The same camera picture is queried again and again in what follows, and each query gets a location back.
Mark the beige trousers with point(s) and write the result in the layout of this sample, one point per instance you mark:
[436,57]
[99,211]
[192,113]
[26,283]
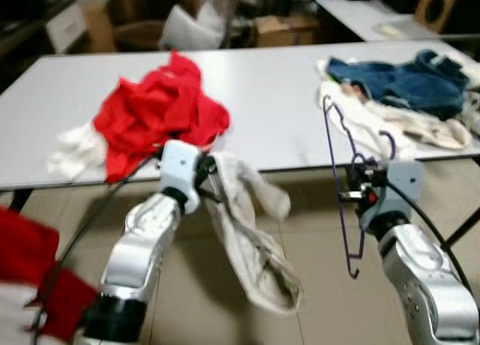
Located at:
[251,247]

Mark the crumpled white cloth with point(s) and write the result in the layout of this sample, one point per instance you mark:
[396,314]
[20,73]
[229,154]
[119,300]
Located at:
[75,154]

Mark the white sign board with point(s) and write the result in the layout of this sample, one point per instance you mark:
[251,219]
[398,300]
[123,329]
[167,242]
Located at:
[66,26]

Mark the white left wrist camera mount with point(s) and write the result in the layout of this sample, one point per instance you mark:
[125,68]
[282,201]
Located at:
[180,172]

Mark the white long table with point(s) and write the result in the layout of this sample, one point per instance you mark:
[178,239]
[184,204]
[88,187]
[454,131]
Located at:
[270,97]

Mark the white bag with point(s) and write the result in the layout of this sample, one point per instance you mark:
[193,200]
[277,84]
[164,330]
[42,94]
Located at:
[187,30]

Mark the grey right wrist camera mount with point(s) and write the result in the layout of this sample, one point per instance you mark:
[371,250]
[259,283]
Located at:
[401,187]

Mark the crumpled red garment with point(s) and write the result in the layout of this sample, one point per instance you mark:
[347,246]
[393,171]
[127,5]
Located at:
[150,112]

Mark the wooden loudspeaker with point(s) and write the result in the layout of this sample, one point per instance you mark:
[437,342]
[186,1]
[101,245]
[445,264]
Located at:
[439,7]

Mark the brown cardboard box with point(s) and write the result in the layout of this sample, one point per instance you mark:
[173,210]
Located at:
[285,30]

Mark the white office table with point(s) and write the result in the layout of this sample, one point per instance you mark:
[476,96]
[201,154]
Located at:
[360,19]

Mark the cream jacket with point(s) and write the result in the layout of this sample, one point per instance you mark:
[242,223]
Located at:
[435,131]

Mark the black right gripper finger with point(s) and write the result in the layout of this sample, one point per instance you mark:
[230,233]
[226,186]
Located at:
[350,195]
[359,169]

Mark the blue denim garment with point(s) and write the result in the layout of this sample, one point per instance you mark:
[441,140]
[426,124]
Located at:
[405,86]

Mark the white remote control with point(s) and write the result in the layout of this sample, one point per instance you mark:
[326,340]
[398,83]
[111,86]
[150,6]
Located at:
[391,31]

